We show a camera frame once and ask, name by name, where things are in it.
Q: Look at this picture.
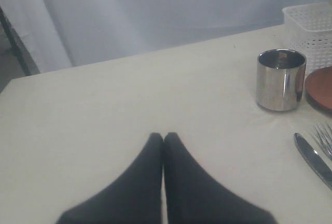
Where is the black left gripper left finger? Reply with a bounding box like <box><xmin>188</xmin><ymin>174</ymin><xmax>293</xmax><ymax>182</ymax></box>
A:
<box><xmin>57</xmin><ymin>133</ymin><xmax>163</xmax><ymax>223</ymax></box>

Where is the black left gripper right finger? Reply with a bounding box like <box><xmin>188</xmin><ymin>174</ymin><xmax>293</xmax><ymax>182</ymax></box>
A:
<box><xmin>163</xmin><ymin>132</ymin><xmax>276</xmax><ymax>223</ymax></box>

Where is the silver table knife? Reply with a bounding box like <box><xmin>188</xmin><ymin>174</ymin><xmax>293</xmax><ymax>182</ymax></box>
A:
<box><xmin>294</xmin><ymin>133</ymin><xmax>331</xmax><ymax>189</ymax></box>

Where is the silver metal fork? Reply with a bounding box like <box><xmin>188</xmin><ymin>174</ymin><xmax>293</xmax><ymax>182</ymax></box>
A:
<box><xmin>313</xmin><ymin>122</ymin><xmax>332</xmax><ymax>160</ymax></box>

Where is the clear faceted glass cup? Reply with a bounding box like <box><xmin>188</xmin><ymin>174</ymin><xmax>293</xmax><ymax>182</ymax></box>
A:
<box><xmin>256</xmin><ymin>49</ymin><xmax>307</xmax><ymax>112</ymax></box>

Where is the brown round wooden plate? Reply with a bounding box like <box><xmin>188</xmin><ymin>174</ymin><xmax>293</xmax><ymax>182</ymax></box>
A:
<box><xmin>305</xmin><ymin>66</ymin><xmax>331</xmax><ymax>112</ymax></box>

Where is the white perforated plastic basket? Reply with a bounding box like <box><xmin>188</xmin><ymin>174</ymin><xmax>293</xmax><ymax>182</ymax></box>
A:
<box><xmin>282</xmin><ymin>3</ymin><xmax>331</xmax><ymax>75</ymax></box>

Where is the dark metal frame post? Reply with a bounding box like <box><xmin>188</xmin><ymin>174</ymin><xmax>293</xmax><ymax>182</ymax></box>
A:
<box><xmin>1</xmin><ymin>9</ymin><xmax>31</xmax><ymax>76</ymax></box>

